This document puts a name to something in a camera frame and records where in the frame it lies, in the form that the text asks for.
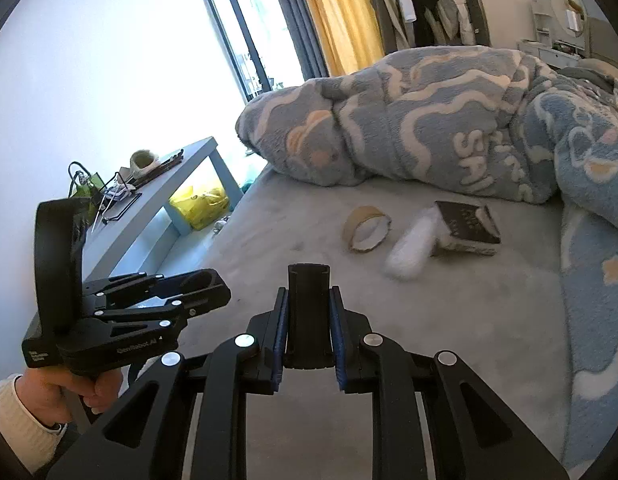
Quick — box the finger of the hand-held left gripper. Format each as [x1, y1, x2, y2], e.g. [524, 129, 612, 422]
[92, 304, 190, 334]
[83, 268, 232, 318]

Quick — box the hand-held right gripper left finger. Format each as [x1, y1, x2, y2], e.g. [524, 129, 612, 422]
[46, 287, 290, 480]

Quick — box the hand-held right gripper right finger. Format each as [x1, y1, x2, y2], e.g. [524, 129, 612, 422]
[330, 285, 570, 480]

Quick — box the black plastic tube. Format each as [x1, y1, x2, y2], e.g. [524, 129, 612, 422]
[287, 263, 334, 367]

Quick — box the white fluffy wad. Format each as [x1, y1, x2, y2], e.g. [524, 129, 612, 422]
[384, 207, 442, 281]

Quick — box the beige tape roll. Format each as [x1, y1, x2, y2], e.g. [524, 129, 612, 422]
[344, 206, 392, 253]

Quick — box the black box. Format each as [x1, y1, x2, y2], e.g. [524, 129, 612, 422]
[434, 201, 502, 257]

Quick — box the person's left forearm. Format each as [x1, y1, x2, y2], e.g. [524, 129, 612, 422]
[0, 374, 68, 472]

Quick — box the person's left hand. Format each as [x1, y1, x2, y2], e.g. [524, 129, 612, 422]
[14, 366, 123, 424]

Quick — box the yellow plastic bag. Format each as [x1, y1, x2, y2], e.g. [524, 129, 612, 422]
[169, 186, 231, 231]

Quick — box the light blue side table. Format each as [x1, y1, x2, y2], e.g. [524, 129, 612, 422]
[39, 136, 243, 321]

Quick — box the dark brown stick bundle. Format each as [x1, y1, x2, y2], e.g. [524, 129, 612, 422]
[139, 149, 185, 181]

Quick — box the green white fluffy slipper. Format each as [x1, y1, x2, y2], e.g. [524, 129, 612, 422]
[130, 150, 160, 181]

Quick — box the green handbag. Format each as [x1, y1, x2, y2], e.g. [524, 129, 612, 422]
[66, 161, 106, 206]

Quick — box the blue cloud-patterned fleece blanket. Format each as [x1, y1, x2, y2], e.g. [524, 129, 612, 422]
[236, 45, 618, 471]

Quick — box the black framed balcony door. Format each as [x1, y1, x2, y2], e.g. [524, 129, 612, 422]
[191, 0, 310, 98]

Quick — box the grey curtain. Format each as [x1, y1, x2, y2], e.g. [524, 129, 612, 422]
[266, 0, 330, 78]
[359, 0, 396, 56]

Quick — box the yellow curtain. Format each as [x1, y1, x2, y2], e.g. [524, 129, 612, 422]
[289, 0, 385, 76]

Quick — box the beige coat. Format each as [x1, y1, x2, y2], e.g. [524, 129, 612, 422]
[371, 0, 410, 51]

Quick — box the black coat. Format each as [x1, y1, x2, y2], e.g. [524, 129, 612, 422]
[391, 0, 442, 46]

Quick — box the white puffer jacket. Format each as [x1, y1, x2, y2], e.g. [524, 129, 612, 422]
[431, 0, 477, 46]

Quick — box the grey vest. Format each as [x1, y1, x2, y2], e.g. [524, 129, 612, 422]
[451, 0, 491, 47]

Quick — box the white vanity desk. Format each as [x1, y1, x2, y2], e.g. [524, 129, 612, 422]
[519, 0, 587, 68]

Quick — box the beige pillow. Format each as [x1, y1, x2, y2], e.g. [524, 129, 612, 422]
[579, 57, 618, 81]

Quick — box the black wire stand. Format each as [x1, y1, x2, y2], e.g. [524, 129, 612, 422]
[92, 172, 142, 226]

